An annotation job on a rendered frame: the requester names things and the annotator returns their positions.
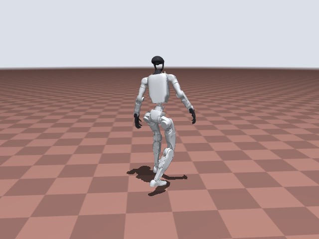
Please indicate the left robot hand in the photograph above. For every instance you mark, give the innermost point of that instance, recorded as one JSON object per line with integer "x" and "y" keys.
{"x": 137, "y": 124}

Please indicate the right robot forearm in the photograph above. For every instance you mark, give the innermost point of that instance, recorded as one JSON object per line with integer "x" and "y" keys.
{"x": 186, "y": 101}

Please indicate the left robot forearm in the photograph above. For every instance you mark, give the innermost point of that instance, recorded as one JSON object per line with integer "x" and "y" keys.
{"x": 137, "y": 107}

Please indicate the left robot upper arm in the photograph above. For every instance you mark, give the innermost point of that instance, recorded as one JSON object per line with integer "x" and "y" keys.
{"x": 144, "y": 84}

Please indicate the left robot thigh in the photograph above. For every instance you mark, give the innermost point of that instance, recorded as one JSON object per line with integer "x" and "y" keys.
{"x": 154, "y": 126}

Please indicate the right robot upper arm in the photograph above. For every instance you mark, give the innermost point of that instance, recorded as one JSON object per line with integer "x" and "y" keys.
{"x": 175, "y": 84}

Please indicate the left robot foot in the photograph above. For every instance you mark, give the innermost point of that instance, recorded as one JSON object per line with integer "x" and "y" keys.
{"x": 155, "y": 169}

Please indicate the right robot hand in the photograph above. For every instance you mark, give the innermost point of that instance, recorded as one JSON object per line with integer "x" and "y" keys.
{"x": 193, "y": 115}

